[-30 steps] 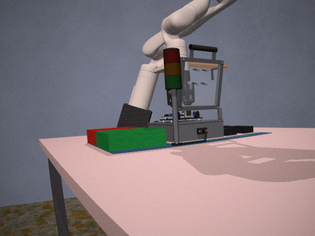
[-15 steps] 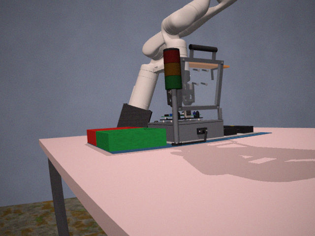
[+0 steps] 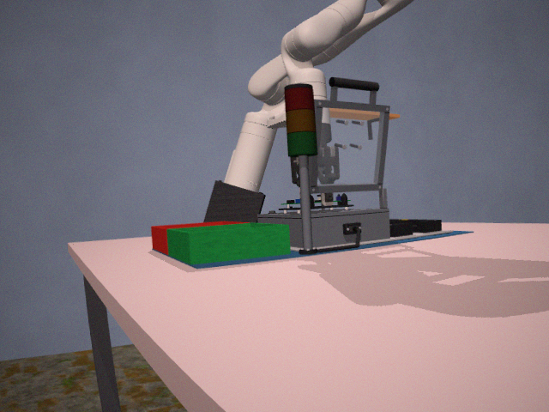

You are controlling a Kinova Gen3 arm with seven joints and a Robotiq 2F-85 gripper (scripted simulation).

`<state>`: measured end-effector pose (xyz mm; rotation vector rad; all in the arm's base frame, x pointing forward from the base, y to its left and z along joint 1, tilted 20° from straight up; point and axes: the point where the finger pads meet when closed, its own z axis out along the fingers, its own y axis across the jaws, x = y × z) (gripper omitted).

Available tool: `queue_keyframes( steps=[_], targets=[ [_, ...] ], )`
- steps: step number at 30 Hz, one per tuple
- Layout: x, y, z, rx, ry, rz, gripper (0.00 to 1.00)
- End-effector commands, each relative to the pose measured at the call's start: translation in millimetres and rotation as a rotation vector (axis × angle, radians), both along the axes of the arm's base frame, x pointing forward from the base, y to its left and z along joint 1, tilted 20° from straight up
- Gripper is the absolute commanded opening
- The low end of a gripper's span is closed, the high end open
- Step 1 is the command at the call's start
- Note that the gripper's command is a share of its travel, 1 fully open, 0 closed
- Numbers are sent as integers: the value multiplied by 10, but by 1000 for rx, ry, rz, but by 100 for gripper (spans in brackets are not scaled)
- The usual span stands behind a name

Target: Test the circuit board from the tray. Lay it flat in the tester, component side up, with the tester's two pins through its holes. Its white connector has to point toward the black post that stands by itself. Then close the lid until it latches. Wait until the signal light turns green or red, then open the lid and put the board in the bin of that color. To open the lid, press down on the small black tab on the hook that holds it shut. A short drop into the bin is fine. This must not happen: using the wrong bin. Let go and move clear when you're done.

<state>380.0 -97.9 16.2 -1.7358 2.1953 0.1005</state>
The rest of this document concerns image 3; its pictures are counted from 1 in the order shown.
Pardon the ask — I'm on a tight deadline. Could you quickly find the red open tray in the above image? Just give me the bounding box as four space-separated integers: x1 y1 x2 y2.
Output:
151 221 250 255

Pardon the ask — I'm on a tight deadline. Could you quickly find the green circuit board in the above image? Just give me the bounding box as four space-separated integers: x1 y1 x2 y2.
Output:
282 197 341 204

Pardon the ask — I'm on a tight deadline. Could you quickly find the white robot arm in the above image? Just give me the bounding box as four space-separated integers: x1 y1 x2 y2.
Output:
224 0 413 192

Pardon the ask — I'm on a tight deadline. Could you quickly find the green box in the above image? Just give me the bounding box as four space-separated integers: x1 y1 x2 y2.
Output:
166 223 291 264

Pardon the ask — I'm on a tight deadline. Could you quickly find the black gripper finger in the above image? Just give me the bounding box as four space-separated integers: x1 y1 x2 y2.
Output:
290 157 300 193
321 193 334 206

